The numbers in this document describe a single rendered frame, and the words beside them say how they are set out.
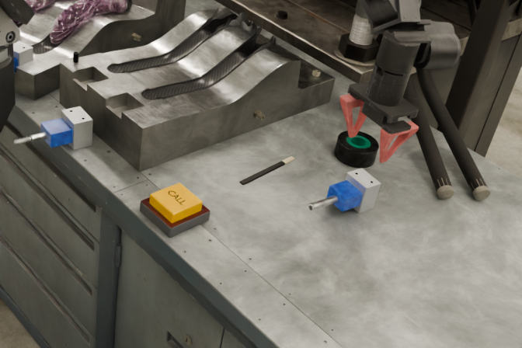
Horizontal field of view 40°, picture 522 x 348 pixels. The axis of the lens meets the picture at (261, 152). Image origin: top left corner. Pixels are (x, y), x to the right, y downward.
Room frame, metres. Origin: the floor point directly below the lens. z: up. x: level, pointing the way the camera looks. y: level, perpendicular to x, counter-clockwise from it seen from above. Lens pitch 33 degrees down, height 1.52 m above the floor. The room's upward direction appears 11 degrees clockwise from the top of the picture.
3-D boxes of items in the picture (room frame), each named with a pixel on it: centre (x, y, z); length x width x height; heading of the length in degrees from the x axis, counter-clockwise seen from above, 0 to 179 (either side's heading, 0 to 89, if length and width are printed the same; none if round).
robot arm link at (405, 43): (1.01, -0.18, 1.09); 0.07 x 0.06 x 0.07; 119
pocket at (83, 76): (1.12, 0.33, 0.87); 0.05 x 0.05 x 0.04; 50
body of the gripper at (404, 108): (1.01, -0.17, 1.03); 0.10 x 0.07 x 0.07; 41
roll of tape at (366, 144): (1.16, -0.18, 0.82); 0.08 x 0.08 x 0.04
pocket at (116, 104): (1.05, 0.25, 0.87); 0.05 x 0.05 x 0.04; 50
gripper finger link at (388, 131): (0.99, -0.19, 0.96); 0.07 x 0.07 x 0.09; 41
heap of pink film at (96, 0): (1.41, 0.46, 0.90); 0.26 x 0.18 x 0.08; 157
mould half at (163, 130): (1.25, 0.14, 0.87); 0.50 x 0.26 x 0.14; 140
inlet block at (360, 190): (0.98, -0.15, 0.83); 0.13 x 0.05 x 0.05; 132
